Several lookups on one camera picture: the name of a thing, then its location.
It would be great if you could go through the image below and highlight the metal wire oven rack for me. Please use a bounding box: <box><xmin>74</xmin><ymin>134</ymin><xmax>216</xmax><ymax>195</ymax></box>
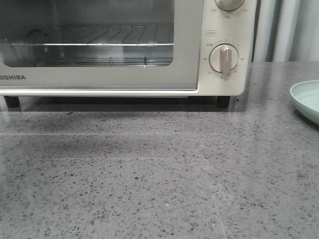
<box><xmin>0</xmin><ymin>25</ymin><xmax>174</xmax><ymax>67</ymax></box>

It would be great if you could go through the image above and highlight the grey white curtain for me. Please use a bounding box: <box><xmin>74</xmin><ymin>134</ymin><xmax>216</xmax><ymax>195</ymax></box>
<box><xmin>252</xmin><ymin>0</ymin><xmax>319</xmax><ymax>62</ymax></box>

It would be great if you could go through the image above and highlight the beige temperature knob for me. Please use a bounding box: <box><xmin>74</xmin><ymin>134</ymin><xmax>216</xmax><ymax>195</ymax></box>
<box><xmin>215</xmin><ymin>0</ymin><xmax>244</xmax><ymax>11</ymax></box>

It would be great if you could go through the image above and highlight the glass oven door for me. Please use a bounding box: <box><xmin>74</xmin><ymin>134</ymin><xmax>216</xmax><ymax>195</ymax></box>
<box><xmin>0</xmin><ymin>0</ymin><xmax>203</xmax><ymax>90</ymax></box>

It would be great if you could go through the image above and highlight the black oven foot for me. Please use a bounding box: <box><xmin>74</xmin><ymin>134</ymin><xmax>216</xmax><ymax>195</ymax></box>
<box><xmin>217</xmin><ymin>96</ymin><xmax>230</xmax><ymax>109</ymax></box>
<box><xmin>4</xmin><ymin>96</ymin><xmax>20</xmax><ymax>109</ymax></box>

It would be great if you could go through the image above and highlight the black left oven foot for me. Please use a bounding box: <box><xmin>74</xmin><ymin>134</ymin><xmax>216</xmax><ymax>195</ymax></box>
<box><xmin>4</xmin><ymin>96</ymin><xmax>20</xmax><ymax>109</ymax></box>

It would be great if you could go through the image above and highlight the cream white toaster oven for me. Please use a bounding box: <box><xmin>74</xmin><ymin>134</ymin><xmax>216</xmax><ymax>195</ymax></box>
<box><xmin>0</xmin><ymin>0</ymin><xmax>257</xmax><ymax>97</ymax></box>

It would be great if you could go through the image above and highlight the beige timer knob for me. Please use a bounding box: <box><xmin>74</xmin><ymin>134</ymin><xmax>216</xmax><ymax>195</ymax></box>
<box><xmin>209</xmin><ymin>44</ymin><xmax>239</xmax><ymax>75</ymax></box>

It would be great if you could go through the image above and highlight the black right oven foot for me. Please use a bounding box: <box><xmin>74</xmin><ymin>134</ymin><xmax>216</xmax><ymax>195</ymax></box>
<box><xmin>217</xmin><ymin>96</ymin><xmax>230</xmax><ymax>109</ymax></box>

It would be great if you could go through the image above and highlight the light green plate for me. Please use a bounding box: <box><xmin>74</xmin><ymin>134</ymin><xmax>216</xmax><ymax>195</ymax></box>
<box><xmin>290</xmin><ymin>80</ymin><xmax>319</xmax><ymax>124</ymax></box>

